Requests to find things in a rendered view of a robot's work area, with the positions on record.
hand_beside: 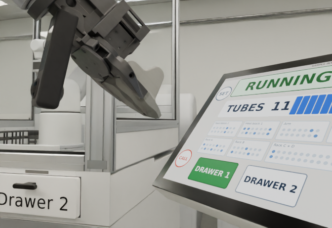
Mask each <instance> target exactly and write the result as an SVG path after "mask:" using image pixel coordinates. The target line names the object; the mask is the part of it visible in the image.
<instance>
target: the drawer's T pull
mask: <svg viewBox="0 0 332 228"><path fill-rule="evenodd" d="M12 187H13V188H17V189H31V190H34V189H37V185H36V182H26V183H14V184H13V185H12Z"/></svg>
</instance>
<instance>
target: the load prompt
mask: <svg viewBox="0 0 332 228"><path fill-rule="evenodd" d="M325 88H332V65H329V66H322V67H316V68H309V69H303V70H297V71H290V72H284V73H278V74H272V75H265V76H259V77H253V78H246V79H240V80H239V82H238V83H237V85H236V87H235V88H234V90H233V92H232V93H231V95H230V97H236V96H246V95H256V94H267V93H278V92H289V91H303V90H314V89H325Z"/></svg>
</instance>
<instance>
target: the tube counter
mask: <svg viewBox="0 0 332 228"><path fill-rule="evenodd" d="M319 115H332V92H328V93H316V94H303V95H291V96H279V97H275V99H274V101H273V103H272V105H271V107H270V109H269V111H268V113H267V115H266V116H319Z"/></svg>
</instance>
